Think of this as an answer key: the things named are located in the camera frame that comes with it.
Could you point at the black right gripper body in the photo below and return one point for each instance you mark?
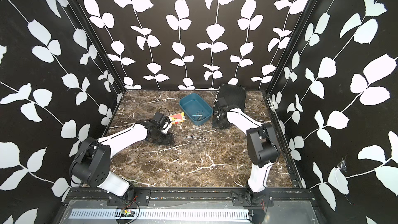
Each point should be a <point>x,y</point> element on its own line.
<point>217,122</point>

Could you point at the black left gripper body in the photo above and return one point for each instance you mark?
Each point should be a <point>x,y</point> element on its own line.
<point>162,138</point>

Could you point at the steel nail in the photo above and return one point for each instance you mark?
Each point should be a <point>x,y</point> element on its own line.
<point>199,116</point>

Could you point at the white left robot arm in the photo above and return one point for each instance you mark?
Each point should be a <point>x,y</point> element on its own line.
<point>91,164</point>

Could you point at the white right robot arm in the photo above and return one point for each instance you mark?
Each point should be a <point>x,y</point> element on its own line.
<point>262,144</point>

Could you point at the teal plastic storage box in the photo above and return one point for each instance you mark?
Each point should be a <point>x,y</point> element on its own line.
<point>193,103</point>

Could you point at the yellow playing card box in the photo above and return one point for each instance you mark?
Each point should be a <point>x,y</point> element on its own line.
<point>177,118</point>

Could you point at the pile of steel nails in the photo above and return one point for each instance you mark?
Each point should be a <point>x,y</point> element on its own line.
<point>194,143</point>

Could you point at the white perforated strip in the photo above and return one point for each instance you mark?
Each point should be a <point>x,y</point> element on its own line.
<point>236,215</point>

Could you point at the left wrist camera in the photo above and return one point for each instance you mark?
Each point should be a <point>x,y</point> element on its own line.
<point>160,119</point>

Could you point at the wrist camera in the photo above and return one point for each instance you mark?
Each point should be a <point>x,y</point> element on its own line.
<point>160,119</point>
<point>221,104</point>

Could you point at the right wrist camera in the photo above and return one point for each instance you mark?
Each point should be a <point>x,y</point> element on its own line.
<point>221,104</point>

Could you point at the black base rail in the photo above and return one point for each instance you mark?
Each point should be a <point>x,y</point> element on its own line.
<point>238,196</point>

